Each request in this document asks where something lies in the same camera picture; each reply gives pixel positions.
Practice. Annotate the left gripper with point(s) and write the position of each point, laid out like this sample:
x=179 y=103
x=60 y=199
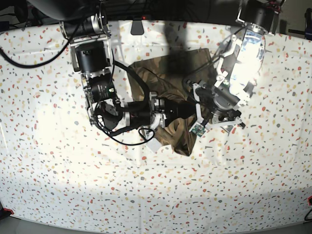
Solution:
x=213 y=107

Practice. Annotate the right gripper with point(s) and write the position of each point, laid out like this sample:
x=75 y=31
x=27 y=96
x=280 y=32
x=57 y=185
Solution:
x=163 y=112

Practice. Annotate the camouflage T-shirt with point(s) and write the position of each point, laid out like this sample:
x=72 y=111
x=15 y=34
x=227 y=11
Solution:
x=167 y=75

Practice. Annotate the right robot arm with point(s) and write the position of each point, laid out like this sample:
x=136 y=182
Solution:
x=84 y=24

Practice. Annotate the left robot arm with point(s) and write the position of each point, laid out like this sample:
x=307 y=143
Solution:
x=243 y=55

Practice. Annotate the terrazzo patterned table cloth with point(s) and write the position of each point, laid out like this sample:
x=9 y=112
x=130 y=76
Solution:
x=57 y=169

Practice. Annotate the red right edge clamp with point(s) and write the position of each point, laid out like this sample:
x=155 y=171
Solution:
x=310 y=200

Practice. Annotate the red table corner clamp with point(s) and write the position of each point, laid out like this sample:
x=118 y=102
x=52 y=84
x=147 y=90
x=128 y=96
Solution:
x=8 y=211

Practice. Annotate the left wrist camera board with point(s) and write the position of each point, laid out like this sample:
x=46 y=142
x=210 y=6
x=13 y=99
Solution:
x=197 y=129

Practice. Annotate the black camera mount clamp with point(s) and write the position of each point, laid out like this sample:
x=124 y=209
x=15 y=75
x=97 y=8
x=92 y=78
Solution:
x=137 y=28

